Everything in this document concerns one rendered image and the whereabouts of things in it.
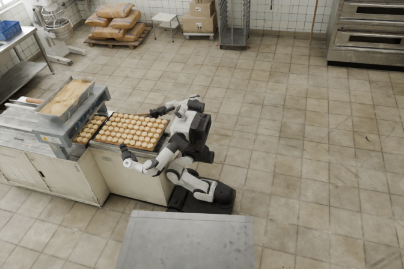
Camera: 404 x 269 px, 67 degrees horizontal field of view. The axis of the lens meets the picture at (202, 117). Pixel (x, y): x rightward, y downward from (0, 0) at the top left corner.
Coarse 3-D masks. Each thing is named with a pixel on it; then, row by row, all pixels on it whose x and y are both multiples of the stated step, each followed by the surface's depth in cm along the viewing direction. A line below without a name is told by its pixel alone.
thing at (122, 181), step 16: (160, 144) 284; (96, 160) 301; (112, 160) 292; (144, 160) 275; (112, 176) 312; (128, 176) 302; (144, 176) 293; (160, 176) 288; (112, 192) 337; (128, 192) 325; (144, 192) 314; (160, 192) 305
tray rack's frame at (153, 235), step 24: (144, 216) 119; (168, 216) 118; (192, 216) 118; (216, 216) 117; (240, 216) 116; (144, 240) 112; (168, 240) 111; (192, 240) 111; (216, 240) 110; (240, 240) 109; (120, 264) 106; (144, 264) 105; (168, 264) 105; (192, 264) 104; (216, 264) 104; (240, 264) 103
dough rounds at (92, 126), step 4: (96, 116) 308; (100, 116) 311; (104, 116) 310; (92, 120) 308; (96, 120) 307; (100, 120) 306; (104, 120) 306; (88, 124) 300; (92, 124) 300; (96, 124) 302; (100, 124) 302; (84, 128) 297; (88, 128) 296; (92, 128) 298; (96, 128) 297; (80, 132) 293; (84, 132) 292; (88, 132) 295; (92, 132) 292; (76, 136) 289; (80, 136) 291; (84, 136) 290; (88, 136) 288; (76, 140) 288; (80, 140) 285; (84, 140) 284; (88, 140) 286
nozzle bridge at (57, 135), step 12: (96, 96) 291; (108, 96) 308; (84, 108) 278; (96, 108) 298; (72, 120) 267; (36, 132) 262; (48, 132) 257; (60, 132) 256; (72, 132) 275; (60, 144) 263; (72, 144) 266; (60, 156) 277
